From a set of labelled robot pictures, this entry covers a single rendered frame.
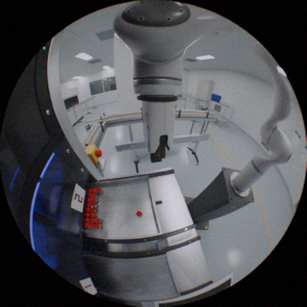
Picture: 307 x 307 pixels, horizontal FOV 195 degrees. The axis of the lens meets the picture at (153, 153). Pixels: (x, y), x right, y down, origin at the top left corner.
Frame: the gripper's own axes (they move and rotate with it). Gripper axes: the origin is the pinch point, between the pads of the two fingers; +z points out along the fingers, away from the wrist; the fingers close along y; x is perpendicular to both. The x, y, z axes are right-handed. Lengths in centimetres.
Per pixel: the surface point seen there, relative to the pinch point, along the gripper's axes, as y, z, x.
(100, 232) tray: 17.6, 22.0, -26.4
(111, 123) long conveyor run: -83, 22, -33
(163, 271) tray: 36.9, 22.0, -4.9
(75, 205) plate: 10.0, 6.8, -28.0
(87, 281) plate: 37.9, 8.9, -28.1
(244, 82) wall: -250, -132, 493
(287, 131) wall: 31, -43, 492
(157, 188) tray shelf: -0.1, 22.2, 1.3
